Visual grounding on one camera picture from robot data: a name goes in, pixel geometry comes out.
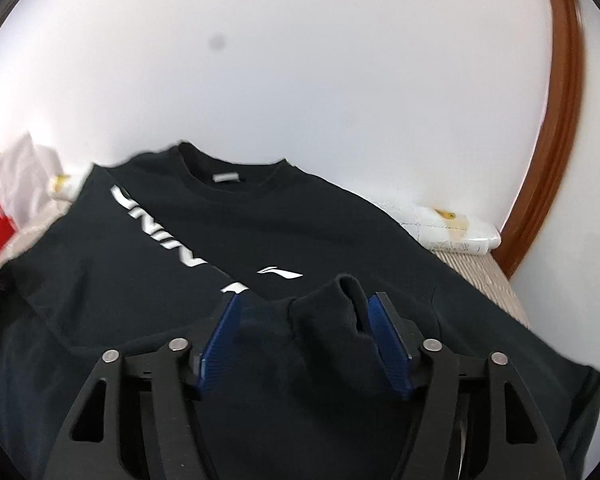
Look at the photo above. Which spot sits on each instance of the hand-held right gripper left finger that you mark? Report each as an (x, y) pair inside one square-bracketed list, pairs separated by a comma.
[(220, 340)]

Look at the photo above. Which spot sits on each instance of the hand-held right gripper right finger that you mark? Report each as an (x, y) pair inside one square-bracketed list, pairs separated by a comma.
[(387, 340)]

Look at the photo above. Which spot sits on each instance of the black sweater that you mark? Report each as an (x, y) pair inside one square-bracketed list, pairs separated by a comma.
[(155, 260)]

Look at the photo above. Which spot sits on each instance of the white plastic bag orange print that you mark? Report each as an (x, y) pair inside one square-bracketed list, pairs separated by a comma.
[(25, 175)]

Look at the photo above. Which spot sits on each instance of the brown wooden door frame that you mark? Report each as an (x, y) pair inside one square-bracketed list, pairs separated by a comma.
[(562, 85)]

